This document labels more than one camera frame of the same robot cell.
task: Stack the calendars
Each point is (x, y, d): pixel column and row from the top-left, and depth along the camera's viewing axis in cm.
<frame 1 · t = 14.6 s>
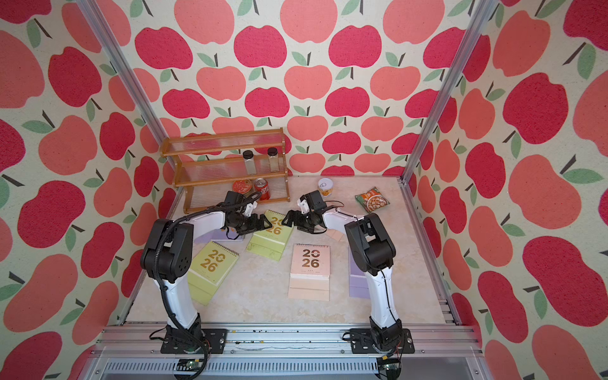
left hand: (264, 230, 98), fingers open
right hand: (289, 228, 99), fingers open
left glass spice jar: (248, 155, 98), point 25 cm above the table
right glass spice jar: (273, 157, 100), point 24 cm above the table
flat red tin can: (241, 187, 113), point 5 cm above the table
red soda can: (261, 185, 106), point 11 cm above the table
white yellow food can: (325, 185, 113), point 6 cm above the table
green orange snack packet: (372, 199, 110), point 4 cm above the table
green calendar centre: (270, 243, 99), on the table
pink calendar centre: (309, 272, 89), point 3 cm above the table
green calendar left: (209, 269, 90), point 2 cm above the table

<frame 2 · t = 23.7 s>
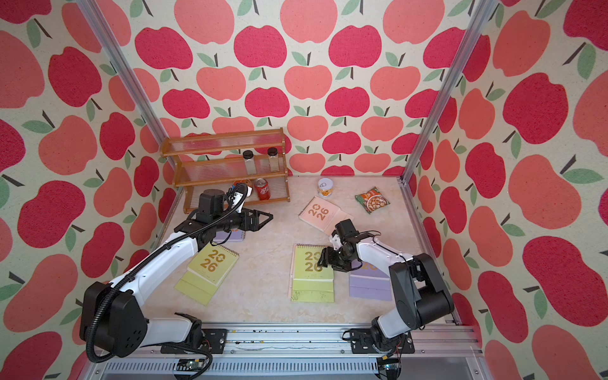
left hand: (264, 219, 79), fingers open
right hand: (325, 269, 89), fingers open
green calendar centre: (308, 283, 88), on the table
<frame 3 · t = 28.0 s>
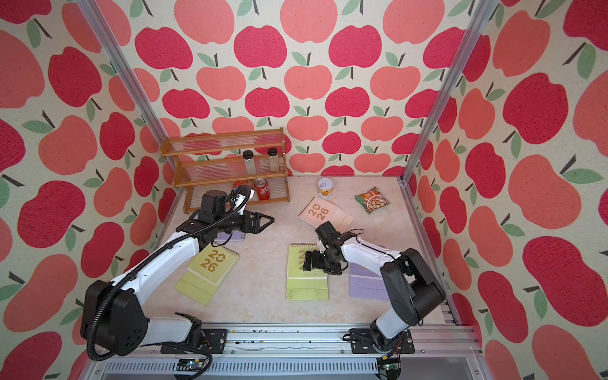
left hand: (265, 221, 79), fingers open
right hand: (313, 273, 88), fingers open
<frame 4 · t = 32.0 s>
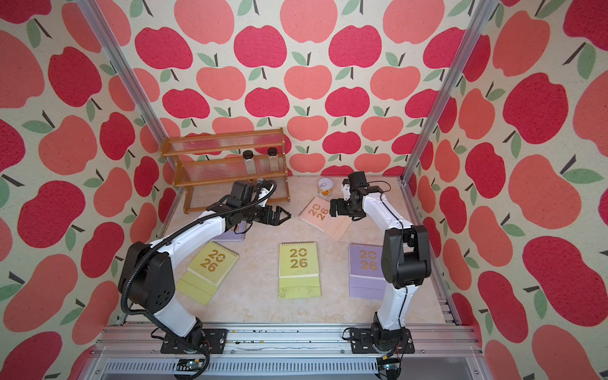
left hand: (282, 217, 85), fingers open
right hand: (343, 214, 95), fingers open
green calendar centre: (298, 273, 89), point 2 cm above the table
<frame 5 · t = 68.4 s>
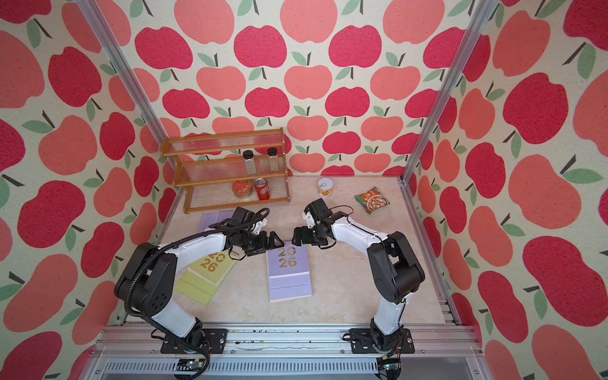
left hand: (275, 251, 88), fingers open
right hand: (302, 244, 91), fingers open
purple calendar right: (287, 272, 87), point 4 cm above the table
